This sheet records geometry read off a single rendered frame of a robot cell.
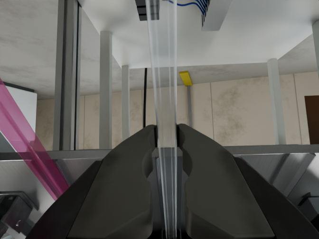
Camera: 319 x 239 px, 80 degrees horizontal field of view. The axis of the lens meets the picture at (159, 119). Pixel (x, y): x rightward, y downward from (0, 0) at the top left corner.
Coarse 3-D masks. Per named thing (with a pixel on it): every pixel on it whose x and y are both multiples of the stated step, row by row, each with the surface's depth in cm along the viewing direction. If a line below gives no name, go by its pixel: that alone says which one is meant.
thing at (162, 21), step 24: (168, 0) 8; (168, 24) 9; (168, 48) 10; (168, 72) 10; (168, 96) 11; (168, 120) 13; (168, 144) 14; (168, 168) 16; (168, 192) 18; (168, 216) 21
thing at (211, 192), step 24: (192, 144) 10; (216, 144) 10; (192, 168) 9; (216, 168) 9; (192, 192) 8; (216, 192) 8; (240, 192) 7; (192, 216) 7; (216, 216) 7; (240, 216) 7; (264, 216) 7
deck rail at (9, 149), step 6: (0, 132) 22; (0, 138) 22; (0, 144) 22; (6, 144) 23; (0, 150) 22; (6, 150) 23; (12, 150) 23; (24, 228) 25; (30, 228) 26; (12, 234) 25; (18, 234) 25; (24, 234) 25
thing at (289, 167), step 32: (0, 160) 17; (64, 160) 17; (96, 160) 17; (256, 160) 17; (288, 160) 17; (32, 192) 21; (160, 192) 20; (288, 192) 19; (32, 224) 26; (160, 224) 25
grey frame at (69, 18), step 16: (64, 0) 45; (64, 16) 45; (80, 16) 48; (64, 32) 45; (80, 32) 48; (64, 48) 44; (80, 48) 47; (64, 64) 44; (80, 64) 47; (64, 80) 44; (64, 96) 43; (64, 112) 42; (64, 128) 42; (64, 144) 41
